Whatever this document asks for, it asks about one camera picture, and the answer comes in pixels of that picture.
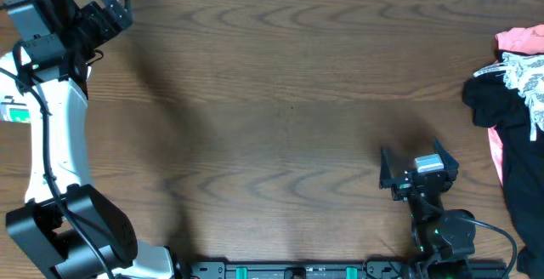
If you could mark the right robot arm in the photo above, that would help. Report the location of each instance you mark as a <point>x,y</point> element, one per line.
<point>443,237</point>

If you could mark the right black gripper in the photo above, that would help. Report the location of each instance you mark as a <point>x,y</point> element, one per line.
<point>412,181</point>

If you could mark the pink garment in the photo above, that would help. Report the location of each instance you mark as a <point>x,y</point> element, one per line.
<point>518,42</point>

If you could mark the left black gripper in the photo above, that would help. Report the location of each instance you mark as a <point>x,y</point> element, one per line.
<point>113,12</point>

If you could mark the black garment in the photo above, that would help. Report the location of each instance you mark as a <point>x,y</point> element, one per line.
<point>495,105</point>

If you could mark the white t-shirt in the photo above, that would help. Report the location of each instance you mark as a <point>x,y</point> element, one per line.
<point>13,104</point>

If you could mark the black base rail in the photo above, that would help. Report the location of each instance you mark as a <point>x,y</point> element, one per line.
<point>369,269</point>

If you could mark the white floral patterned garment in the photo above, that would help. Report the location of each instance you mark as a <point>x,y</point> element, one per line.
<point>525,76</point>

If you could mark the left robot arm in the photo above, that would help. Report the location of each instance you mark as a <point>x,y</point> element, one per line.
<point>66,227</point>

